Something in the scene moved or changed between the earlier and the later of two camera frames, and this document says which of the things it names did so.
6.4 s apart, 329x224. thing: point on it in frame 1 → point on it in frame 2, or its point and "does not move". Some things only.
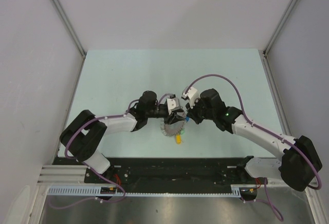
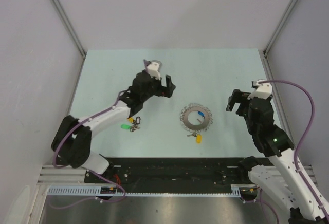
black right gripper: [191, 112] → [237, 96]
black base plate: [169, 171] does not move
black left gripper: [174, 117] → [163, 91]
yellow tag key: [178, 138] → [198, 138]
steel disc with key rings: [170, 130] → [196, 118]
